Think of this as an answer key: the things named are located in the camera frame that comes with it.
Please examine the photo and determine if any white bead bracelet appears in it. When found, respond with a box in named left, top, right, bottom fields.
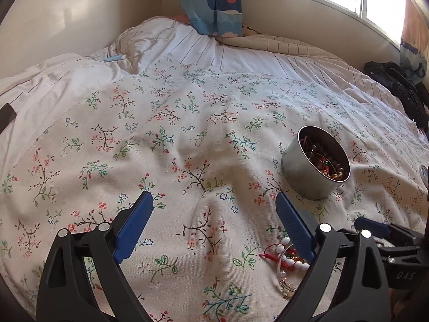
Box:
left=274, top=236, right=311, bottom=287

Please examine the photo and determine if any jewelry pile in tin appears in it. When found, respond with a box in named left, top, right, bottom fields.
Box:
left=299, top=135, right=346, bottom=182

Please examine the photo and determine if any round tin lid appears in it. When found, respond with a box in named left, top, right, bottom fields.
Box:
left=419, top=165, right=429, bottom=189

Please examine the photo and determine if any round silver metal tin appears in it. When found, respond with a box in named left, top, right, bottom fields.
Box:
left=282, top=126, right=351, bottom=201

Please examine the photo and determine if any black jacket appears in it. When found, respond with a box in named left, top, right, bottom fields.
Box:
left=364, top=61, right=428, bottom=132

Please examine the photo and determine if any floral white bedspread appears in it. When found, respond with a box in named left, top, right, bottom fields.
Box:
left=1, top=55, right=428, bottom=321

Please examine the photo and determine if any right whale print curtain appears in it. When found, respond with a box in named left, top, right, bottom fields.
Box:
left=400, top=0, right=428, bottom=84

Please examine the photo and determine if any whale print curtain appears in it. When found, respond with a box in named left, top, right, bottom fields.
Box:
left=400, top=0, right=428, bottom=84
left=180, top=0, right=243, bottom=38

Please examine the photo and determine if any black phone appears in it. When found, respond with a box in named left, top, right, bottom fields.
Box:
left=0, top=103, right=17, bottom=133

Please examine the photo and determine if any white striped duvet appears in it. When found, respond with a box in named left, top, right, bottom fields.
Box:
left=1, top=17, right=403, bottom=150

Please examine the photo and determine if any beige striped pillow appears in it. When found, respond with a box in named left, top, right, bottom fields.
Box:
left=215, top=34, right=348, bottom=65

